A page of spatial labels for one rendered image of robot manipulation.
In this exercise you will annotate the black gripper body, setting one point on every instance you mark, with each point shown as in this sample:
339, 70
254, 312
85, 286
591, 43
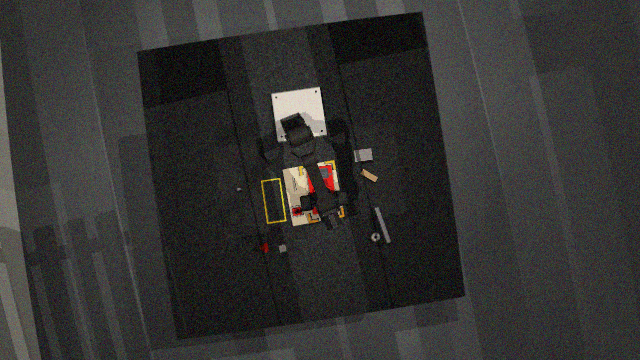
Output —
307, 204

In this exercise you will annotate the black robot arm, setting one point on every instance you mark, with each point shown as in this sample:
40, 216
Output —
297, 133

